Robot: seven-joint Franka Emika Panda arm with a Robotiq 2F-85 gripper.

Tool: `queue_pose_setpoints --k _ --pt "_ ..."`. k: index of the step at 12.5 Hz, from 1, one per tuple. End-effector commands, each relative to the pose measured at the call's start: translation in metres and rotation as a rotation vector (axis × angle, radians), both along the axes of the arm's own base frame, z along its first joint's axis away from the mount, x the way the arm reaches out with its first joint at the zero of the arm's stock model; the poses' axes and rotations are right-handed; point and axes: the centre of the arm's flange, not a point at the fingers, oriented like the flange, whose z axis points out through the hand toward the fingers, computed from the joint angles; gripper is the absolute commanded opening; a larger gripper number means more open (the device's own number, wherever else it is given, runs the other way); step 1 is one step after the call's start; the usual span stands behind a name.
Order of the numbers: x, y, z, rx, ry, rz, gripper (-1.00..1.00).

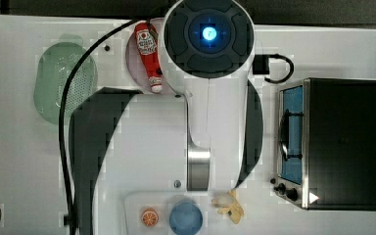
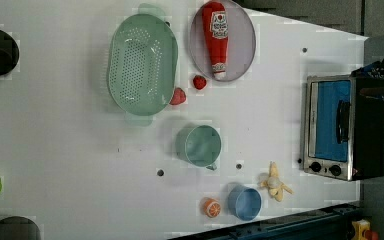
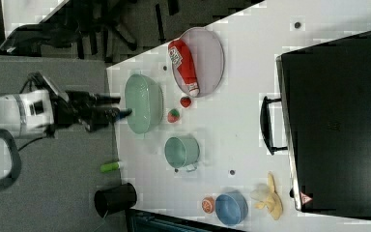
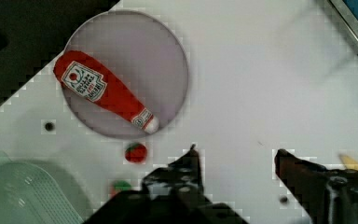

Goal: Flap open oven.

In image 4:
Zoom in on red plush ketchup bottle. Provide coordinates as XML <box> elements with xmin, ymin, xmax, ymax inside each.
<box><xmin>53</xmin><ymin>50</ymin><xmax>159</xmax><ymax>133</ymax></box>

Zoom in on green perforated colander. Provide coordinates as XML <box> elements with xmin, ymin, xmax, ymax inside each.
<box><xmin>0</xmin><ymin>151</ymin><xmax>92</xmax><ymax>224</ymax></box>

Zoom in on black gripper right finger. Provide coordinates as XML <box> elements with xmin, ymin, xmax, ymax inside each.
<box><xmin>274</xmin><ymin>149</ymin><xmax>358</xmax><ymax>224</ymax></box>

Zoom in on yellow plush banana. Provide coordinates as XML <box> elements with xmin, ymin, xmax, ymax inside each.
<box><xmin>338</xmin><ymin>154</ymin><xmax>358</xmax><ymax>171</ymax></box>

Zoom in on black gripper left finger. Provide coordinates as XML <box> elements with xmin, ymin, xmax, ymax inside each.
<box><xmin>83</xmin><ymin>147</ymin><xmax>249</xmax><ymax>224</ymax></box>

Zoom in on red toy strawberry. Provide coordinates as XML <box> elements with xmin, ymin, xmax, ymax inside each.
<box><xmin>125</xmin><ymin>143</ymin><xmax>147</xmax><ymax>163</ymax></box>
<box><xmin>110</xmin><ymin>180</ymin><xmax>132</xmax><ymax>197</ymax></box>

